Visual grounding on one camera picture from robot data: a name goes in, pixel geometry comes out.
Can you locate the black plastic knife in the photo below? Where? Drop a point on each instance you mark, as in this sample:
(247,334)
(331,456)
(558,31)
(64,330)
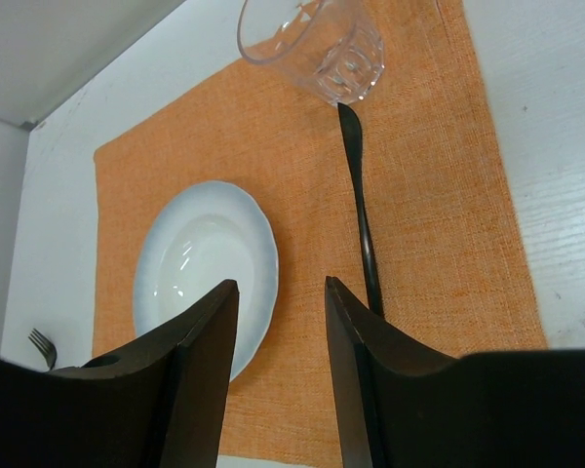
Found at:
(352,135)

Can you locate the black plastic fork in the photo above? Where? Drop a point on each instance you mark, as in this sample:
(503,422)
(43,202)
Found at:
(48,351)

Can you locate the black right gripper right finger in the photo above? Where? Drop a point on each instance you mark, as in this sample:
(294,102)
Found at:
(401,403)

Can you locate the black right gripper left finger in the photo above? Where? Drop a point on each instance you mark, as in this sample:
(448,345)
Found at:
(157,401)

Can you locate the clear plastic cup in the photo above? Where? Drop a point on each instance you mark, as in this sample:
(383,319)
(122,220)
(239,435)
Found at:
(331,49)

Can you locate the white paper bowl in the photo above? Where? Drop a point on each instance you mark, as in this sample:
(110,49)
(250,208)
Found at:
(210,232)

